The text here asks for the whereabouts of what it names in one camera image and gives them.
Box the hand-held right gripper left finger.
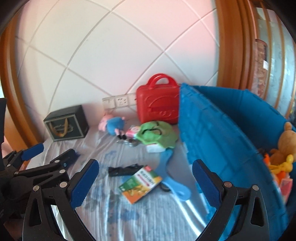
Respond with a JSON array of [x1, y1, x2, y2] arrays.
[[22, 159, 100, 241]]

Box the light blue striped bedsheet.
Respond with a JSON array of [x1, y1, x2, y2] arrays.
[[23, 125, 208, 241]]

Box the light blue plastic paddle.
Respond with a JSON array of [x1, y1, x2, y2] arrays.
[[151, 148, 193, 202]]

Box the black folding umbrella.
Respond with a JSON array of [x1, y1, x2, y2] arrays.
[[108, 164, 145, 178]]

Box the white wall switch panel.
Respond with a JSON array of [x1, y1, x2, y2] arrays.
[[102, 97, 115, 109]]

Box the pink tissue packet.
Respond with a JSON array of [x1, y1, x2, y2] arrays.
[[125, 125, 141, 139]]

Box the black gift box gold handle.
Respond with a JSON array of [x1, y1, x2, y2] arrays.
[[43, 105, 90, 142]]

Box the pink flat packet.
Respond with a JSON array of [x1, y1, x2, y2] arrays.
[[280, 178, 292, 204]]

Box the rolled patterned fabric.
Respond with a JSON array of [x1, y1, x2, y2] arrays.
[[253, 39, 269, 99]]

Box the pink pig plush orange shirt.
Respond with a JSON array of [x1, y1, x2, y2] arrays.
[[264, 153, 285, 183]]

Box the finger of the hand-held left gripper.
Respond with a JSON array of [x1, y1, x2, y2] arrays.
[[14, 149, 80, 187], [2, 143, 45, 172]]

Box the pink pig plush blue shirt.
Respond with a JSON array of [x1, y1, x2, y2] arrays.
[[98, 113, 127, 136]]

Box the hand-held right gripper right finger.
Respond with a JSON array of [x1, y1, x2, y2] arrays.
[[192, 159, 270, 241]]

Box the blue plastic crate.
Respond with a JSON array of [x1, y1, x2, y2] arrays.
[[178, 83, 290, 241]]

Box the red toy suitcase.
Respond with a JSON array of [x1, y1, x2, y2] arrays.
[[136, 74, 181, 125]]

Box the green cloth hat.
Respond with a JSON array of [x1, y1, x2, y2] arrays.
[[135, 121, 178, 150]]

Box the frosted glass wooden partition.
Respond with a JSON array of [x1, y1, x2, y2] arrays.
[[254, 0, 296, 121]]

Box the white five-hole wall socket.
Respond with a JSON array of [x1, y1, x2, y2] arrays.
[[115, 95, 129, 107]]

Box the orange green medicine box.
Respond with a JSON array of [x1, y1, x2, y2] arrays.
[[118, 165, 163, 205]]

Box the flat white box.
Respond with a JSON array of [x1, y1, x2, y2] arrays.
[[147, 144, 166, 153]]

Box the curved wooden frame post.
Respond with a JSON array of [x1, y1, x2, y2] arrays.
[[0, 23, 40, 149], [215, 0, 257, 91]]

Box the brown teddy bear plush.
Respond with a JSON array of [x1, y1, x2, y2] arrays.
[[269, 122, 296, 165]]

